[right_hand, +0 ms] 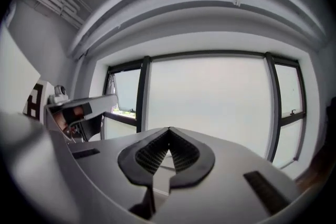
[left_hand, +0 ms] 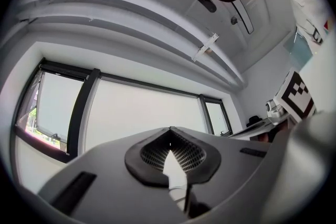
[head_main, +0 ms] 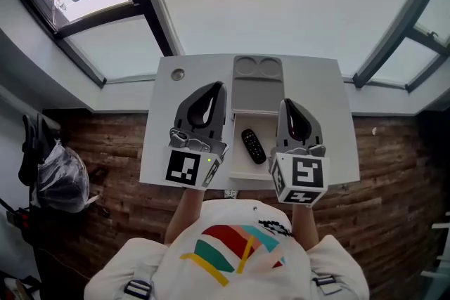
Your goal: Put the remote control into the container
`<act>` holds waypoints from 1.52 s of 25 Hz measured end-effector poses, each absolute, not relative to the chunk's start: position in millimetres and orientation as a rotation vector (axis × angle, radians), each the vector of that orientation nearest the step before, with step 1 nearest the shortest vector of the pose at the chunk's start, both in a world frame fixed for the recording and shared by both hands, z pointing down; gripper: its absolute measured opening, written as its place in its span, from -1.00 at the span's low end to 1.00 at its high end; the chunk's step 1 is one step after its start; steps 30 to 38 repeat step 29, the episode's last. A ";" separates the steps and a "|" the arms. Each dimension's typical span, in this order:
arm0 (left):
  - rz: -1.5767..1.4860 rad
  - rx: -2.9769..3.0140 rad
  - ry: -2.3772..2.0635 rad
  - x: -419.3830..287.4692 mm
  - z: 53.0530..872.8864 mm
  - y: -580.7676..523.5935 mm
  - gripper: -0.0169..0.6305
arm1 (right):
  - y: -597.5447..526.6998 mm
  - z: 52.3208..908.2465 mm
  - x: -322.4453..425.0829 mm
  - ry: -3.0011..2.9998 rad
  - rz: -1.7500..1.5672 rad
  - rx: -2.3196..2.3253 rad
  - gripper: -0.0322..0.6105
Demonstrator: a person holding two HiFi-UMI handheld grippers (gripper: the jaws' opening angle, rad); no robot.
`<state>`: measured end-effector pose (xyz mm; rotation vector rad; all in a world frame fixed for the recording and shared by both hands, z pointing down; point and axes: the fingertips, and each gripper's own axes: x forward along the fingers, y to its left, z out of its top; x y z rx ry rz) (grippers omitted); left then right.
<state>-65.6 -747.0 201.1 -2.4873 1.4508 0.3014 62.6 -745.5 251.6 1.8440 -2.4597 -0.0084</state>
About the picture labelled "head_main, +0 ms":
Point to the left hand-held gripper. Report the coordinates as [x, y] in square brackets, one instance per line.
[183, 168]

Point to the white sneaker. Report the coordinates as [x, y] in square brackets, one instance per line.
[230, 194]

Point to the person's right forearm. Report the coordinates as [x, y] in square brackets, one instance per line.
[306, 226]

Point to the person's white printed shirt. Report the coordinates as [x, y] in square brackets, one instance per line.
[239, 277]

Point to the white metal rack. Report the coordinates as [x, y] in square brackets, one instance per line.
[439, 274]

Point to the clear plastic bag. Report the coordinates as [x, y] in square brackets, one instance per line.
[61, 175]

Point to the black and white bag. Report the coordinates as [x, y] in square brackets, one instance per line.
[15, 289]

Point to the person's left forearm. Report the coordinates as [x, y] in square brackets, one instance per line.
[184, 218]

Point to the black office chair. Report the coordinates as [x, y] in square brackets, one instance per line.
[28, 158]

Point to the orange and black device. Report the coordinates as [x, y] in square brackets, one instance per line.
[19, 219]

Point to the black remote control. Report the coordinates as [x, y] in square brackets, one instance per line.
[254, 147]

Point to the grey drawer organizer tray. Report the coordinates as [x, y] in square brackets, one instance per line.
[257, 91]

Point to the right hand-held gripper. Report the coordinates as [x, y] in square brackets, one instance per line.
[307, 174]

